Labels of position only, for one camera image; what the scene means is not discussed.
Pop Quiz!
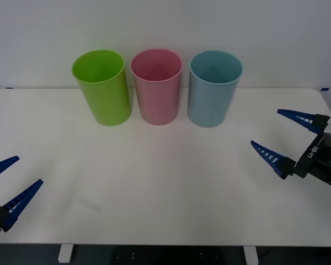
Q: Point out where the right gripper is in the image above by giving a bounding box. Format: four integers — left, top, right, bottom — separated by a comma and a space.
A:
250, 109, 331, 192

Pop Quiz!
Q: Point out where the white table leg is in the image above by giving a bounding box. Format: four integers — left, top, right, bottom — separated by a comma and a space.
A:
57, 244, 73, 263
243, 245, 259, 265

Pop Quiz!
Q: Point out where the pale blue plastic bin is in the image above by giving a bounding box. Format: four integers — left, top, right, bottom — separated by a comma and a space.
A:
186, 50, 243, 128

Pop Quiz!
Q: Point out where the green plastic bin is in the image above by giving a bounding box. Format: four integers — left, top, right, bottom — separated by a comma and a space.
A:
71, 49, 133, 127

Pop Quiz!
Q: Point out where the pink plastic bin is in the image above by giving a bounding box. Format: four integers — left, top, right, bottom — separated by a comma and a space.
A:
130, 48, 183, 125

